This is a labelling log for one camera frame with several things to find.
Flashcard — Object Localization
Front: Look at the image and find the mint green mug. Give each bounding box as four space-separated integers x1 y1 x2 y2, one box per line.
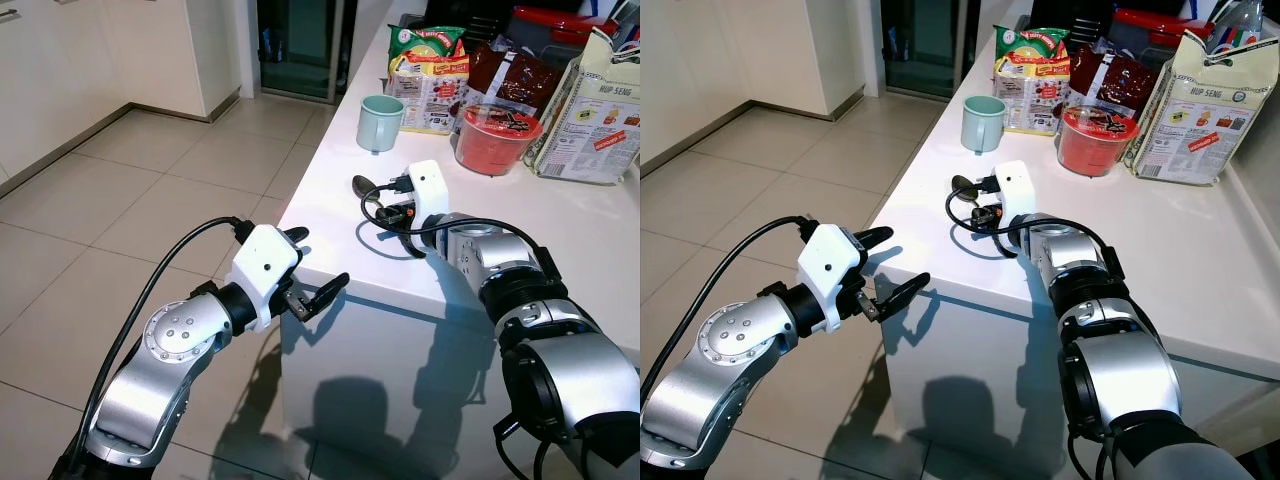
961 94 1009 155
356 94 407 155

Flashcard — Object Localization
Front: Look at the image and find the red instant noodle bowl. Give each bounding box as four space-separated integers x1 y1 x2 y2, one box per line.
454 102 545 178
1056 102 1142 179

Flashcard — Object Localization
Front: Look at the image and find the green yellow noodle packet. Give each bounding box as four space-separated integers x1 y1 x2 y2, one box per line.
992 25 1072 137
386 24 472 137

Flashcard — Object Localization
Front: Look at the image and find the dark glass door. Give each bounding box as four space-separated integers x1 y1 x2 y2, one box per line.
256 0 347 104
881 0 967 99

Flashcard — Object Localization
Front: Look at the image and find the dark red snack packet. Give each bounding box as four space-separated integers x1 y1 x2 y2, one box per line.
1062 44 1162 127
455 41 564 133

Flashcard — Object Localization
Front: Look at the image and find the black appliance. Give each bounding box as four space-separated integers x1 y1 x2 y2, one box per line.
424 0 523 43
1058 0 1123 43

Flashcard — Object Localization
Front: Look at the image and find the cream Hup Seng cracker bag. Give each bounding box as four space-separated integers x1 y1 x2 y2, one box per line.
1124 27 1280 188
524 27 641 187

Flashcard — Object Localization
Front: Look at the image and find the red lidded container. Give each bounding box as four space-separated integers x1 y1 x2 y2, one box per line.
509 5 593 48
1111 8 1193 51

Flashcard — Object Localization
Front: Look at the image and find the white cabinet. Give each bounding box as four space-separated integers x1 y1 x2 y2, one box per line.
0 0 243 191
640 0 867 171

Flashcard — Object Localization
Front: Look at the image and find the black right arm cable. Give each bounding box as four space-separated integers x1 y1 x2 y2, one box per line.
945 190 1113 263
359 190 546 263

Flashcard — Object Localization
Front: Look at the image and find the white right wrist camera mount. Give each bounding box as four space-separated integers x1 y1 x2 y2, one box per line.
404 159 452 228
994 159 1038 225

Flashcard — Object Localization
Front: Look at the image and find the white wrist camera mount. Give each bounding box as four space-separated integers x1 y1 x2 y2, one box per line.
994 159 1038 225
231 224 302 332
404 159 452 228
796 223 864 334

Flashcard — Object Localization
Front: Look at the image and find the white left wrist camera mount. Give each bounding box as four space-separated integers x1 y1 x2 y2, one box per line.
796 223 864 334
231 224 302 332

